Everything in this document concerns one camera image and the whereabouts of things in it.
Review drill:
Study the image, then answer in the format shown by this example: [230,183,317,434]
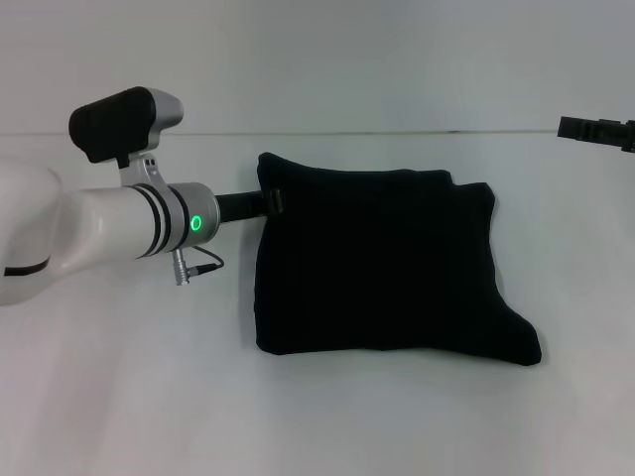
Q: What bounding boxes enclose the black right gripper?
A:
[557,114,635,153]

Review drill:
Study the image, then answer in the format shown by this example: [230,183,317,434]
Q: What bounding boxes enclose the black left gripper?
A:
[212,186,286,225]

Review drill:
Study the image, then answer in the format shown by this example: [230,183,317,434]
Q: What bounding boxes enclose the black t-shirt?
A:
[251,151,543,369]

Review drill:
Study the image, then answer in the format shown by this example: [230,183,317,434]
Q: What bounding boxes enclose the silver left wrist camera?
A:
[68,85,186,188]

